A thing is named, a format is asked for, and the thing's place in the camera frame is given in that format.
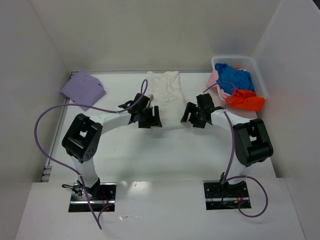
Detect white t shirt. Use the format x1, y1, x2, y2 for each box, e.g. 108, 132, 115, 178
146, 71, 187, 131

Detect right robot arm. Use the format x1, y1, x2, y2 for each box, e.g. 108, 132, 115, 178
181, 93, 274, 191

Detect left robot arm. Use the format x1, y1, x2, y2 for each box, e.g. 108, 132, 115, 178
62, 93, 162, 198

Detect pink t shirt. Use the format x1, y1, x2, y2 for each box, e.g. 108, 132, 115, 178
206, 70, 231, 101

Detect orange t shirt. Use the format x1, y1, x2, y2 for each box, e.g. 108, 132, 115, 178
224, 89, 265, 112

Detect blue t shirt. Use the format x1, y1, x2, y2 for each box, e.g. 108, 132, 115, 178
214, 63, 255, 95

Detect folded purple t shirt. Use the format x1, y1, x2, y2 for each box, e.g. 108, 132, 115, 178
60, 70, 106, 107

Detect white plastic basket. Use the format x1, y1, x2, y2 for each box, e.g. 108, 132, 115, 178
211, 55, 268, 100

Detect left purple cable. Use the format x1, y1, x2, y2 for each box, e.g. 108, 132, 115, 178
34, 78, 149, 230

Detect purple cable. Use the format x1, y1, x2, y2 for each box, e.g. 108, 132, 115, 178
201, 81, 269, 218
34, 78, 149, 230

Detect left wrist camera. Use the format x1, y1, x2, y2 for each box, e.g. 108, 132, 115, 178
147, 94, 155, 102

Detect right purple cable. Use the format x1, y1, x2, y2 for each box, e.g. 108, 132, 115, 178
201, 81, 269, 218

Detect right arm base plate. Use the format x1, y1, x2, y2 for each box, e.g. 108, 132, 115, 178
203, 181, 252, 210

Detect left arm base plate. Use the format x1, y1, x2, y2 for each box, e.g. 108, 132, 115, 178
62, 182, 117, 213

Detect aluminium rail bracket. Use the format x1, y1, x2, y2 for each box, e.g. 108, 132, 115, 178
40, 165, 52, 183

